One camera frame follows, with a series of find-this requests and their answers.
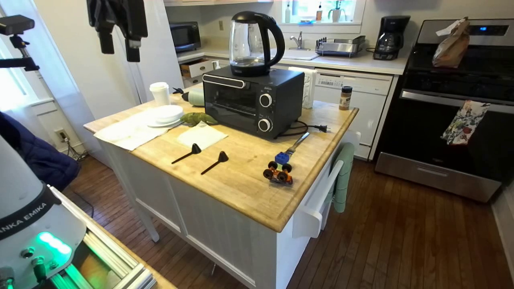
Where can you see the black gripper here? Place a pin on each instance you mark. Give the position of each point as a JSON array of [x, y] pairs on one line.
[[118, 13]]

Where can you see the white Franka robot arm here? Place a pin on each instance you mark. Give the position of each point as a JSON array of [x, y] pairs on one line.
[[33, 214]]

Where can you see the black microwave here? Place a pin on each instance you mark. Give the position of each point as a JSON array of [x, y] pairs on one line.
[[185, 35]]

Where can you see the open white drawer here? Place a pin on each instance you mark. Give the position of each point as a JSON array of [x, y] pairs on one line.
[[198, 67]]

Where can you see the stack of white plates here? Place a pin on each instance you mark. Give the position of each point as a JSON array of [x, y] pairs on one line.
[[164, 116]]

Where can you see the white cloth sheet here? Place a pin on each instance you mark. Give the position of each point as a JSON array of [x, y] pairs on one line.
[[129, 132]]

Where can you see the pale green bottle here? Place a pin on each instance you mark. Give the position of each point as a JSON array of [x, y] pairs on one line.
[[195, 95]]

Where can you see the green crumpled cloth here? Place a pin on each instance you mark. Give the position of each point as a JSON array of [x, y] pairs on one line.
[[195, 117]]

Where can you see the white paper napkin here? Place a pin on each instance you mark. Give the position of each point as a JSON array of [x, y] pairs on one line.
[[201, 135]]

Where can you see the glass electric kettle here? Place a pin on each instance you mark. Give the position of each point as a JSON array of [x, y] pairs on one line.
[[251, 42]]

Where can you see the dark blue jacket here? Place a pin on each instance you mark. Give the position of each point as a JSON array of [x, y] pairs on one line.
[[37, 154]]

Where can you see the black toaster oven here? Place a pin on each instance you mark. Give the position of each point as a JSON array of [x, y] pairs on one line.
[[246, 101]]

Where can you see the white bottle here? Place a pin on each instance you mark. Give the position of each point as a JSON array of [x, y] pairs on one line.
[[288, 13]]

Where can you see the chrome sink faucet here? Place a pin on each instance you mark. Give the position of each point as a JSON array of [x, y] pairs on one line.
[[298, 40]]

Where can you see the white wooden-top kitchen island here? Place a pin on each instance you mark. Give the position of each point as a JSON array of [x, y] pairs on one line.
[[241, 181]]

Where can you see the orange black toy car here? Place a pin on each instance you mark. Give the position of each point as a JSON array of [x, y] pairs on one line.
[[278, 172]]

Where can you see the spice jar with black lid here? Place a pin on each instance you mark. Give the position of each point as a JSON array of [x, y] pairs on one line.
[[346, 98]]

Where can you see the white dishwasher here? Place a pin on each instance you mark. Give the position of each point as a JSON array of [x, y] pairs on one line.
[[359, 101]]

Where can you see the white towel bar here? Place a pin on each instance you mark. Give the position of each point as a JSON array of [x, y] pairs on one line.
[[319, 202]]

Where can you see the green hanging towel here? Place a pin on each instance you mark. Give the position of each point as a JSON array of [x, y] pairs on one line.
[[344, 177]]

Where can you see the black coffee maker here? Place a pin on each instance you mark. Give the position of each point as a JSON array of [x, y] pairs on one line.
[[391, 37]]

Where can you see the brown paper bag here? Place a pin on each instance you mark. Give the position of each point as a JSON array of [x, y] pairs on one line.
[[450, 48]]

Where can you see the stainless black kitchen range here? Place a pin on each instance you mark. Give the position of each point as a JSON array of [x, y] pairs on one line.
[[450, 122]]

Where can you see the floral dish towel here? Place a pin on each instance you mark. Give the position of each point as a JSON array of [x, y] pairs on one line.
[[463, 122]]

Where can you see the black camera on tripod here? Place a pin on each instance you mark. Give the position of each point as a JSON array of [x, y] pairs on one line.
[[17, 26]]

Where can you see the wall outlet with plug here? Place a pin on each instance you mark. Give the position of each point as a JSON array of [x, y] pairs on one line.
[[62, 135]]

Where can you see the aluminium robot stand frame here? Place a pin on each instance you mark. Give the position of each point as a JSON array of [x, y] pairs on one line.
[[107, 257]]

